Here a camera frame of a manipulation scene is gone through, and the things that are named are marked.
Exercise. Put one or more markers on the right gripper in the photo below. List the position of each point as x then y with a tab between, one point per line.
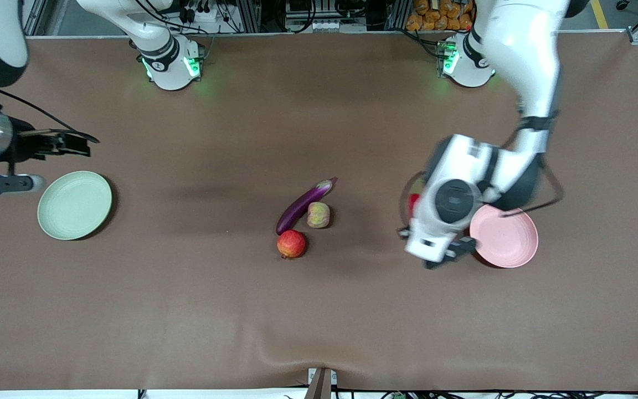
24	146

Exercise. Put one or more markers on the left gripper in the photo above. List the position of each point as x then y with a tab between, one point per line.
464	245

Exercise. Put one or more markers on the red chili pepper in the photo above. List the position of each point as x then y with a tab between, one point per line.
413	205

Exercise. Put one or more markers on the green-pink peach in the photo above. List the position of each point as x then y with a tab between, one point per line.
318	215

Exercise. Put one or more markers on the long purple eggplant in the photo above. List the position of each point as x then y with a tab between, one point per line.
299	205

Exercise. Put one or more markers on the red pomegranate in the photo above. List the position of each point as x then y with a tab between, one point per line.
291	244

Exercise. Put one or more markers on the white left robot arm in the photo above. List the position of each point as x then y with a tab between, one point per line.
524	44

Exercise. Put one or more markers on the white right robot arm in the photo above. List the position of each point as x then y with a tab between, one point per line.
169	66

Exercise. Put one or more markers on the light green round plate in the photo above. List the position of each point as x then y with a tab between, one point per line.
75	205

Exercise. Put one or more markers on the pink round plate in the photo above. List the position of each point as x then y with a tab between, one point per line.
510	238

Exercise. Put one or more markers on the white power strip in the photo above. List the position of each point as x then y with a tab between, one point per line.
202	14

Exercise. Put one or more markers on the brown table cloth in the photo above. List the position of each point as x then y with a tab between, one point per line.
186	305

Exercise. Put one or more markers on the pile of orange items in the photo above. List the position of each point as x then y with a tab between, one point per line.
424	16

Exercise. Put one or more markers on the grey metal table bracket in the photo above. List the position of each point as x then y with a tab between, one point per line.
322	385

